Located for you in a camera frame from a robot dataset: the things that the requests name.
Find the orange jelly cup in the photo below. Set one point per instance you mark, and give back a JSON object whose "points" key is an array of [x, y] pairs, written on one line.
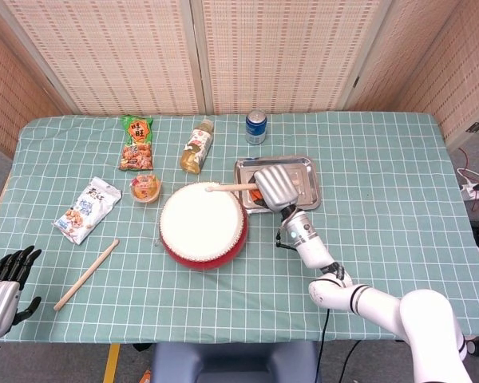
{"points": [[145, 189]]}

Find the green snack bag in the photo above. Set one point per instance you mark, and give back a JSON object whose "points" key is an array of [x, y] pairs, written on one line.
{"points": [[136, 147]]}

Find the blue soda can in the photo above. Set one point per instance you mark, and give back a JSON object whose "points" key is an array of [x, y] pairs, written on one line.
{"points": [[256, 129]]}

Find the white power strip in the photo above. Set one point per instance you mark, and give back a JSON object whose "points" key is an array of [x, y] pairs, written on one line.
{"points": [[477, 193]]}

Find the tea bottle yellow liquid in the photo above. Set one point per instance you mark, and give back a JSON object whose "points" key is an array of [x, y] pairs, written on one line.
{"points": [[197, 149]]}

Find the rectangular stainless steel tray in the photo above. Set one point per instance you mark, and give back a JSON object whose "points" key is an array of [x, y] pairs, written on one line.
{"points": [[309, 167]]}

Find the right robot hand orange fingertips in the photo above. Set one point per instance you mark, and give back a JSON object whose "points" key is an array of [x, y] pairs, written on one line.
{"points": [[277, 187]]}

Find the white snack bag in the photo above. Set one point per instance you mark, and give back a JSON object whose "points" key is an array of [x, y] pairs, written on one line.
{"points": [[85, 209]]}

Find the wooden drumstick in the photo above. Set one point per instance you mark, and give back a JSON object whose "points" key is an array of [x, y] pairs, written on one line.
{"points": [[231, 187], [87, 274]]}

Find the red drum white head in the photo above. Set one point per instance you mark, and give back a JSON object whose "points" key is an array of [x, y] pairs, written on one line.
{"points": [[201, 227]]}

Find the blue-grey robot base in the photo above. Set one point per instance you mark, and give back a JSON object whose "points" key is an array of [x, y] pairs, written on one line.
{"points": [[235, 363]]}

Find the green checked tablecloth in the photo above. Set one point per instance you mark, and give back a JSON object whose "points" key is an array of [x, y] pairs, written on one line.
{"points": [[383, 239]]}

